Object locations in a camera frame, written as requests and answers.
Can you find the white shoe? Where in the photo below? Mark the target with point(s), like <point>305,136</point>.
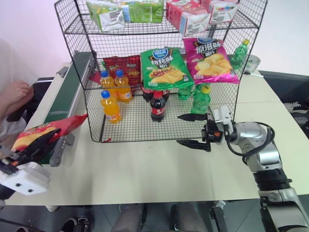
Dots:
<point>52,208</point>

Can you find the pink potato chips bag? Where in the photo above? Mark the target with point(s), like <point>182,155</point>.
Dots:
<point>210,60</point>

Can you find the red potato chips bag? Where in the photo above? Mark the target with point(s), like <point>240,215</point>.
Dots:
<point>68,122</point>
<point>122,66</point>

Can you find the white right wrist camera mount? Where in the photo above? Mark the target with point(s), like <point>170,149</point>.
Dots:
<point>222,113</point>

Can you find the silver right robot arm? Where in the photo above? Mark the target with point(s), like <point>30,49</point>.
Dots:
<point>252,133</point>

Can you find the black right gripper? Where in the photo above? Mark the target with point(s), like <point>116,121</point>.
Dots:
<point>213,133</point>

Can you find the green potato chips bag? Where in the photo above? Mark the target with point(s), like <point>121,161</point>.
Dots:
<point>166,70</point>

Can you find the orange soda bottle blue cap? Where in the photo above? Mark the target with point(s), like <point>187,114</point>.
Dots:
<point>107,81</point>
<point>111,108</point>
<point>123,89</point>

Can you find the black metal bracket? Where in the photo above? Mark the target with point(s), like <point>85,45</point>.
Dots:
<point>218,215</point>

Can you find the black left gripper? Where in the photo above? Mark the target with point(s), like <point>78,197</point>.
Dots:
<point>9,160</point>

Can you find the bystander bare forearm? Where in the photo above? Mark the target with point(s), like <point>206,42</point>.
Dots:
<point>8,106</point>

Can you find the green drink carton pack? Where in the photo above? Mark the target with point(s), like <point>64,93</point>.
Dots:
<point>106,17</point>
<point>144,10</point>

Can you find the white bowl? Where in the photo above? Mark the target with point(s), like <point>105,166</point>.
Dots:
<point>254,61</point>

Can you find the bystander bare hand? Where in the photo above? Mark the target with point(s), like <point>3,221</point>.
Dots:
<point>18,90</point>

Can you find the pink drink carton pack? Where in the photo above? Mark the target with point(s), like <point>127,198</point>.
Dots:
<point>186,19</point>
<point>222,12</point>

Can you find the bystander white shirt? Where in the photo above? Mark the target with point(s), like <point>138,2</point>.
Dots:
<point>6,62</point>

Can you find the green soda bottle yellow cap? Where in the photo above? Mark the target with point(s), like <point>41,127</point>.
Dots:
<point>240,55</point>
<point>201,101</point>

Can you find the black and white pen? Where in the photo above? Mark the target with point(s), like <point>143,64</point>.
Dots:
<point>254,74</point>

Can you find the black shoe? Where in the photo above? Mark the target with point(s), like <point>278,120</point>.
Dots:
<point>74,224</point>

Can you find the black and white sneaker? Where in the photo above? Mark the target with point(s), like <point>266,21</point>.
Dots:
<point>292,106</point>

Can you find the green conveyor belt grey frame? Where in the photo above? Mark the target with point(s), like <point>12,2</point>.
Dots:
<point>62,96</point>

